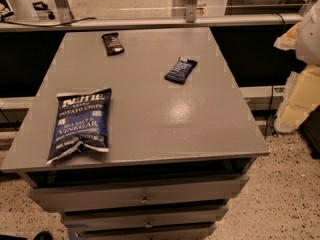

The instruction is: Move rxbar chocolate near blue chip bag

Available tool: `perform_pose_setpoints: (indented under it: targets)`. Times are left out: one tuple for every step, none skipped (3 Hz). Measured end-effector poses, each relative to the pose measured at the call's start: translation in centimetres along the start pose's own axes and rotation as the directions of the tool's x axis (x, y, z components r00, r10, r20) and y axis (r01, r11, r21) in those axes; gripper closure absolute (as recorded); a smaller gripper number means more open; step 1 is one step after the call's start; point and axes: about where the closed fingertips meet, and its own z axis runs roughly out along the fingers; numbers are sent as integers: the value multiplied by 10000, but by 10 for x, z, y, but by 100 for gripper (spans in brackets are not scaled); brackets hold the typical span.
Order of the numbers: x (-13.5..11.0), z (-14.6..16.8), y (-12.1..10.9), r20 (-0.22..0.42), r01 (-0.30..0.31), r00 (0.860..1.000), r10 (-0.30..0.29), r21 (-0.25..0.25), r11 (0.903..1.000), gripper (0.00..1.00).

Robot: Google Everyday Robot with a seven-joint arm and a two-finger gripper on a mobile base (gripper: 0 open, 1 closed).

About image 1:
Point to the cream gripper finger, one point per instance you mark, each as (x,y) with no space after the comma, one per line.
(301,96)
(287,41)

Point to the dark chocolate rxbar wrapper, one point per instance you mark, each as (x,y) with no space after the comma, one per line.
(112,44)

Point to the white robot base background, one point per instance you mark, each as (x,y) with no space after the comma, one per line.
(23,10)

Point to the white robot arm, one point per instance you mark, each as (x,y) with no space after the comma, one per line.
(308,37)

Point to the blue rxbar wrapper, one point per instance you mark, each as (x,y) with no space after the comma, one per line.
(181,70)

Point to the blue kettle chip bag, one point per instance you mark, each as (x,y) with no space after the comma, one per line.
(81,123)

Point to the top grey drawer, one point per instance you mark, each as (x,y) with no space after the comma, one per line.
(135,194)

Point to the grey drawer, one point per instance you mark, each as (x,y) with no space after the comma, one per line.
(135,194)
(170,232)
(146,217)

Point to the middle grey drawer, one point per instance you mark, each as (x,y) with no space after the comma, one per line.
(146,217)

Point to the grey drawer cabinet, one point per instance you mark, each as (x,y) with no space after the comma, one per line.
(157,129)

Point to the bottom grey drawer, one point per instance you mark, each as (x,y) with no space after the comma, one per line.
(170,232)

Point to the grey lower side rail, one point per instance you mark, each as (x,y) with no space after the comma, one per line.
(261,98)

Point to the metal frame post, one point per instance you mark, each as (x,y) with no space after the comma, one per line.
(191,9)

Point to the grey metal rail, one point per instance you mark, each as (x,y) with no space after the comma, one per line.
(157,23)

